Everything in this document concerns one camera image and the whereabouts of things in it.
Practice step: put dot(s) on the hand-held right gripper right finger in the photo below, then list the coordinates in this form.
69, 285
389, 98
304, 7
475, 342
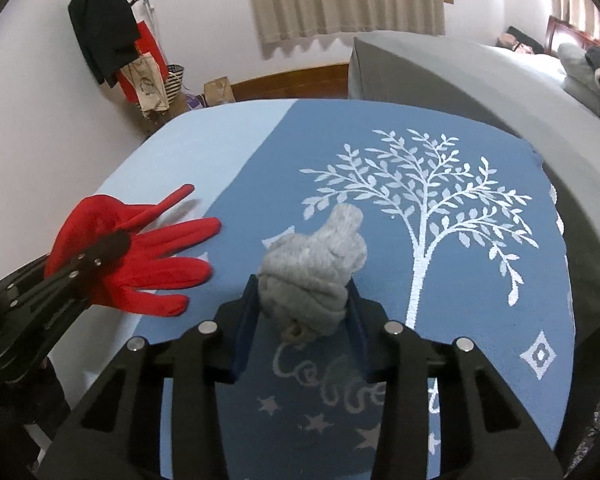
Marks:
357, 325

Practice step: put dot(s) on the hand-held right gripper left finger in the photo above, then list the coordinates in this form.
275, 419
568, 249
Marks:
244, 325

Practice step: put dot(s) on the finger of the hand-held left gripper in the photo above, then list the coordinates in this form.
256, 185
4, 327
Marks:
92, 267

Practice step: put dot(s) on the red glove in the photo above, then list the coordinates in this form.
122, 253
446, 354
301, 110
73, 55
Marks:
145, 250

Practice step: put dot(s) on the grey sock ball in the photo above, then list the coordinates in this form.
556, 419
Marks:
310, 270

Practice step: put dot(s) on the printed beige paper bag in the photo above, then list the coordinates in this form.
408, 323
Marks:
147, 85

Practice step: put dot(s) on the purple packet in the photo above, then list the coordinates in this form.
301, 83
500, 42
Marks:
195, 101

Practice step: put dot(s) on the blue tree-print table mat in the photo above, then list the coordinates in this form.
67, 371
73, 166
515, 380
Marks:
330, 125

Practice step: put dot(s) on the striped tote bag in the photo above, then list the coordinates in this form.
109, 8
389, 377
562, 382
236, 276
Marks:
175, 82

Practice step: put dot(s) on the brown paper bag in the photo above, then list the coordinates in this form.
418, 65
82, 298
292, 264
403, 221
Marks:
219, 91

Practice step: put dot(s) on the red shopping bag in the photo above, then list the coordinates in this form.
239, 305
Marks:
147, 40

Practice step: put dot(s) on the black hanging garment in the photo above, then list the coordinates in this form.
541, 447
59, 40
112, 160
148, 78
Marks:
102, 25

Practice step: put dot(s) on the bed with grey sheet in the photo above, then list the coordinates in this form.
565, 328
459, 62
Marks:
480, 90

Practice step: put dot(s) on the wide beige curtain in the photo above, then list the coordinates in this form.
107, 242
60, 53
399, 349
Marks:
345, 0

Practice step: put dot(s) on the pink and black clothing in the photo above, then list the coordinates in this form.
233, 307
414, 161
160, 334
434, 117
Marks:
517, 40

